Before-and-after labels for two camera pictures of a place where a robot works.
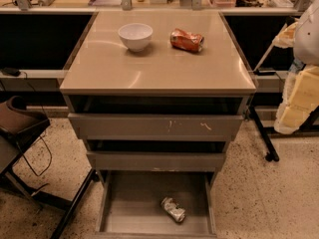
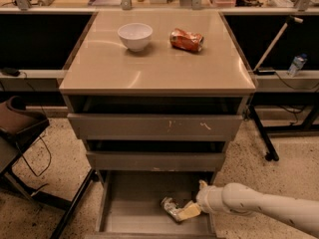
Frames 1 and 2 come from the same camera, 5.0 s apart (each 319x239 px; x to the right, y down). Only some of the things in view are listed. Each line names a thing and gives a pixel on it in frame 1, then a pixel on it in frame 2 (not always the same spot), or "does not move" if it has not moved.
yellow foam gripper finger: [286, 39] → [209, 197]
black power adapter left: [11, 71] does not move
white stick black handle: [289, 20] does not move
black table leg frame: [307, 128] does not move
